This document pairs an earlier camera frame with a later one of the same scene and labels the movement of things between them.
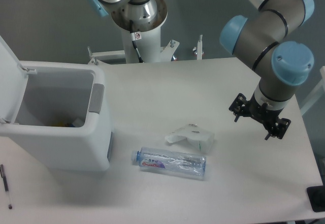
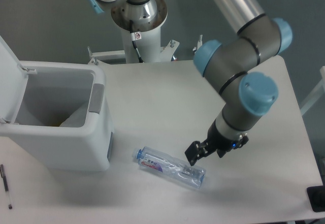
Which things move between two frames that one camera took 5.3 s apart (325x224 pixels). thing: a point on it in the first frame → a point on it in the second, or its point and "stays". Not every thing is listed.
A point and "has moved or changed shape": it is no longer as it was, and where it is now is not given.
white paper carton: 199,138 → 77,119
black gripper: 267,117 → 216,141
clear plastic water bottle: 169,161 has moved or changed shape
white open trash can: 57,113 stays
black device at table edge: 316,197 stays
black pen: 5,185 stays
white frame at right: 317,95 stays
